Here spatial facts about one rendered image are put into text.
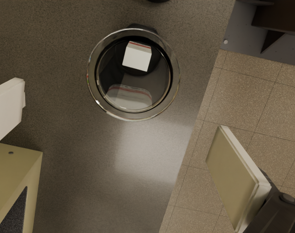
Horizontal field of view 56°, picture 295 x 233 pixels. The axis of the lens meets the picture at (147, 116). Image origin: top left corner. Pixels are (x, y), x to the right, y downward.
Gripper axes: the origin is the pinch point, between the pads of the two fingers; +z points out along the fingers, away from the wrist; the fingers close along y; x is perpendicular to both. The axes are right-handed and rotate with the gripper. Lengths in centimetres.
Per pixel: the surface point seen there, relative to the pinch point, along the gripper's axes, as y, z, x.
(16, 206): -16.1, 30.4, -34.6
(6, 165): -18.9, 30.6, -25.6
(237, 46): 51, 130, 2
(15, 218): -16, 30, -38
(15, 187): -14.8, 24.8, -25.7
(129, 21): -2.0, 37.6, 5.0
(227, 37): 45, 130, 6
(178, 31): 7.1, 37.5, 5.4
